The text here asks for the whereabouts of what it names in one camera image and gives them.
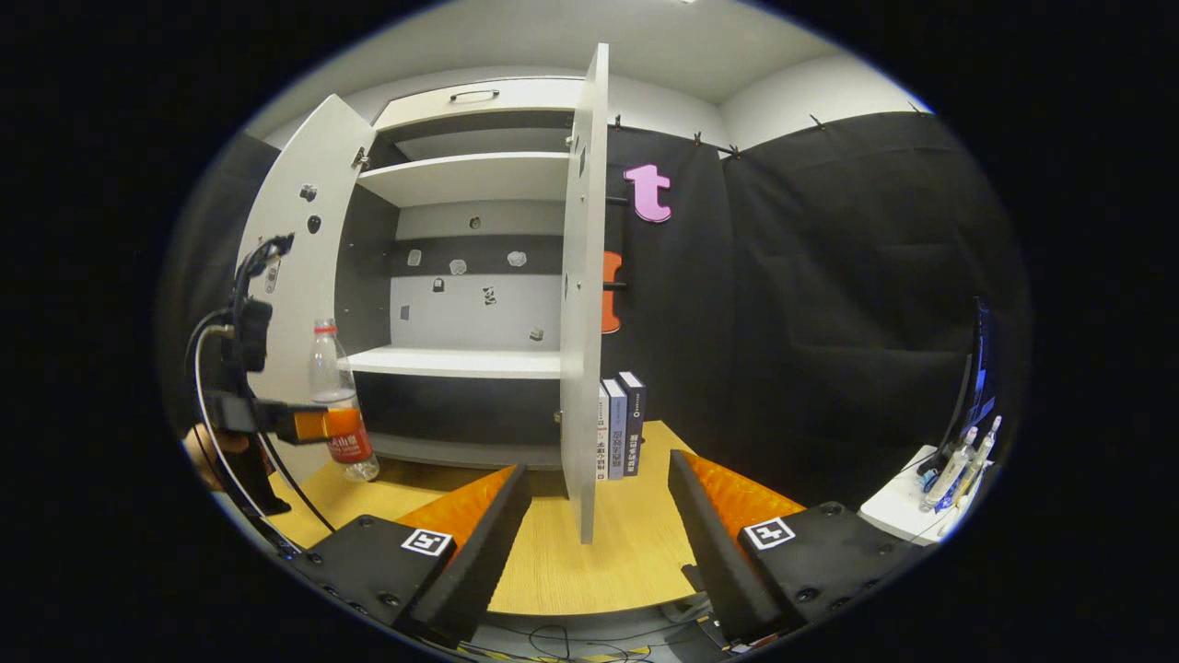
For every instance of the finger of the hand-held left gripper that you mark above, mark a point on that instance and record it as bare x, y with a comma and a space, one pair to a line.
318, 424

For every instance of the dark computer monitor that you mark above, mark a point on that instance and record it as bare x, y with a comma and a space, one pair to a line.
972, 387

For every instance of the white and grey cabinet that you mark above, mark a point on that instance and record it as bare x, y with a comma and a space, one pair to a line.
368, 276

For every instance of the clear red label water bottle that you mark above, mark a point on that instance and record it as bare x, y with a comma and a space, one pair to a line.
330, 373

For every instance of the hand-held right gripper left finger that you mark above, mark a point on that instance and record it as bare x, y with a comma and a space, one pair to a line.
470, 562

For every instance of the grey-blue book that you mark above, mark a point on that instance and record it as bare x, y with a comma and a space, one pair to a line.
616, 433

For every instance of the black backdrop cloth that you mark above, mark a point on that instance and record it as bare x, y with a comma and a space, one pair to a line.
829, 295

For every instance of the dark navy book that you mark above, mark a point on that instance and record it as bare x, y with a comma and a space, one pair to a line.
634, 424

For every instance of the white cabinet drawer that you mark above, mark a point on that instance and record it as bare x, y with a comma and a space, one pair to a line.
534, 97

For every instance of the white tube bottle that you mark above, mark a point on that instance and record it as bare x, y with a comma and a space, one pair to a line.
949, 470
981, 451

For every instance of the white book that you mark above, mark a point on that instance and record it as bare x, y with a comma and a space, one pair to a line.
601, 442

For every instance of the white cabinet door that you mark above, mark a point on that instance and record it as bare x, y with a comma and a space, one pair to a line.
304, 304
583, 322

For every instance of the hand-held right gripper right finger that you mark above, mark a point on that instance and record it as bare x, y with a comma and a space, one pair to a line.
723, 552

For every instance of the white cabinet shelf board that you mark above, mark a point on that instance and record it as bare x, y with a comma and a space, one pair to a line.
451, 362
470, 178

